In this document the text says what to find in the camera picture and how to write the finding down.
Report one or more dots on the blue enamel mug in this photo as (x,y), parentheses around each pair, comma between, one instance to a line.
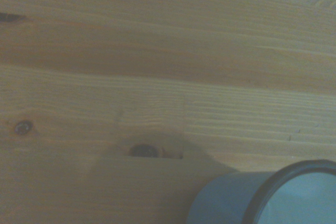
(262,197)

